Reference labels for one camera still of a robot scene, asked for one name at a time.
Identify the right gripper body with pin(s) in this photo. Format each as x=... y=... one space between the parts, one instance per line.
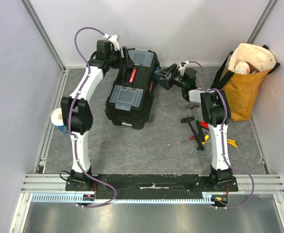
x=171 y=73

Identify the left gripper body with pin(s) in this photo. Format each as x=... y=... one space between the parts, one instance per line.
x=115 y=59

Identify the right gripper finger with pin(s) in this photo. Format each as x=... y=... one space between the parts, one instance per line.
x=164 y=73
x=164 y=83

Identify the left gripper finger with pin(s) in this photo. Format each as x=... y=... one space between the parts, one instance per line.
x=124 y=63
x=128 y=58

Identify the black plastic toolbox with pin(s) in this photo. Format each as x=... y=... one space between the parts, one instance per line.
x=132 y=95

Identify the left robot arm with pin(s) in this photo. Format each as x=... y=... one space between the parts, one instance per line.
x=76 y=113

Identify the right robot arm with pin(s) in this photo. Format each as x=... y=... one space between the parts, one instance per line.
x=215 y=113

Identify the hammer with metal shaft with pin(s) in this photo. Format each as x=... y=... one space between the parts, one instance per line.
x=191 y=107

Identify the yellow blue screwdriver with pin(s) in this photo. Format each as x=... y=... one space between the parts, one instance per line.
x=206 y=137

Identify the yellow canvas tote bag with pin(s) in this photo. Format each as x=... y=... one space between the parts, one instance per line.
x=241 y=76

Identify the blue tape roll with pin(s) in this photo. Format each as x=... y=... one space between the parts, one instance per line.
x=57 y=120

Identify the yellow utility knife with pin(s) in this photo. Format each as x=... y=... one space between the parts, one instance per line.
x=232 y=142

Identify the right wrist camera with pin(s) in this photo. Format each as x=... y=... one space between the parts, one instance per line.
x=182 y=67

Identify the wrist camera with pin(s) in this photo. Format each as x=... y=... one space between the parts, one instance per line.
x=182 y=67
x=114 y=40

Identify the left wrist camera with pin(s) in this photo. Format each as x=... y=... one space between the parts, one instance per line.
x=114 y=40

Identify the red handled pliers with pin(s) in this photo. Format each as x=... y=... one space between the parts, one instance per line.
x=204 y=125

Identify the red handled screwdriver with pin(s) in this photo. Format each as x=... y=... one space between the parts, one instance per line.
x=189 y=139

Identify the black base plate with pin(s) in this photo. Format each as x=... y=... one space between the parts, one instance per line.
x=147 y=186

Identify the aluminium frame rail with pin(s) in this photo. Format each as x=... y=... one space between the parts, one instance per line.
x=244 y=184

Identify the blue cable duct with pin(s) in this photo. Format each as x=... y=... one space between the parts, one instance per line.
x=85 y=198

